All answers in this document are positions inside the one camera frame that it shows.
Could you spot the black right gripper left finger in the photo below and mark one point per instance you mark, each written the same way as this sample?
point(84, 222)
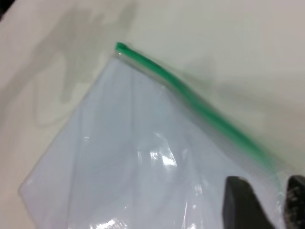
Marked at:
point(240, 205)

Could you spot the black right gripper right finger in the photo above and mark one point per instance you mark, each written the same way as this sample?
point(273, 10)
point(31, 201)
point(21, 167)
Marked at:
point(295, 202)

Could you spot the clear bag with green zipper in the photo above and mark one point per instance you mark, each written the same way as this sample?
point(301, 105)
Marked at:
point(119, 143)

